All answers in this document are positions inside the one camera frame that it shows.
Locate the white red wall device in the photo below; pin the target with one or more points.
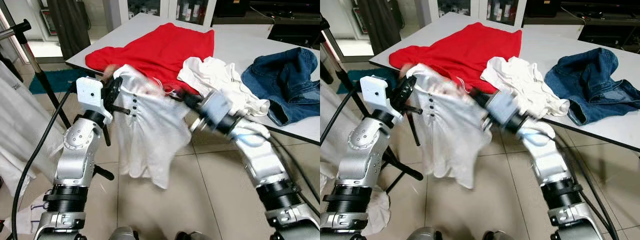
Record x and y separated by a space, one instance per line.
359 21
48 21

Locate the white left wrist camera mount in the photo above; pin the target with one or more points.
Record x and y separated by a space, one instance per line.
375 92
92 95

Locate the teal rug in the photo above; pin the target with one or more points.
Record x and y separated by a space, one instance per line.
370 80
55 82

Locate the grey right robot foot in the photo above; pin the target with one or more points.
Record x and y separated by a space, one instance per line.
187 236
496 236

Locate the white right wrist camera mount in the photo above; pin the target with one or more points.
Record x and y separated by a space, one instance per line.
502 107
217 107

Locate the red polo shirt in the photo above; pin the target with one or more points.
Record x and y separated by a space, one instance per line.
465 50
160 50

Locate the tall black speaker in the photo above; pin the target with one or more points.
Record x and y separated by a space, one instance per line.
232 7
542 7

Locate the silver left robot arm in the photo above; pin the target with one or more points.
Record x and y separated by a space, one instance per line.
75 160
357 165

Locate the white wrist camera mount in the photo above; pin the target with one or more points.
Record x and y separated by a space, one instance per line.
375 92
217 107
502 107
92 95

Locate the crumpled white shirt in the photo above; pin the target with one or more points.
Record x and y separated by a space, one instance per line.
520 80
220 77

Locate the white blouse with dark buttons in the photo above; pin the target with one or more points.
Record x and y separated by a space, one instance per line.
450 140
150 135

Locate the grey curtain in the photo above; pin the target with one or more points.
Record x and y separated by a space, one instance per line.
380 27
70 30

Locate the blue jeans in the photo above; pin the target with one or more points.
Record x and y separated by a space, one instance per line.
590 82
285 80

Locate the chrome and black clothes rack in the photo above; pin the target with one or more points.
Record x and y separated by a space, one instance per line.
404 166
103 173

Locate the white table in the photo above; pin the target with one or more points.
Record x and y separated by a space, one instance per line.
240 45
550 45

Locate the white glass-door cabinet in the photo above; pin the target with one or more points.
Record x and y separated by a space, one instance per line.
483 10
120 12

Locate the black television stand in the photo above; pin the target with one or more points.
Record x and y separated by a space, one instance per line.
605 35
290 35

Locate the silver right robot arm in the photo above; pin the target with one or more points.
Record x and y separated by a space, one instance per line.
550 160
260 160

